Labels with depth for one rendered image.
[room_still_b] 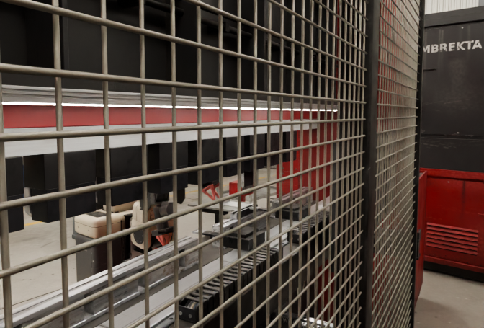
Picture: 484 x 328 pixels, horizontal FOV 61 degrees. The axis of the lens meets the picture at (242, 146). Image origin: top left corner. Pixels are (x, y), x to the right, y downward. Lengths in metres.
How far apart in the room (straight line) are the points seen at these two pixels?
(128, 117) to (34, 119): 0.29
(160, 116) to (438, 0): 8.18
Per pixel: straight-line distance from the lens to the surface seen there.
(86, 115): 1.13
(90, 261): 2.70
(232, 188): 3.79
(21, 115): 1.02
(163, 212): 1.93
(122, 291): 1.32
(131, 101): 0.94
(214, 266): 1.26
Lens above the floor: 1.43
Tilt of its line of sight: 5 degrees down
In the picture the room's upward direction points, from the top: straight up
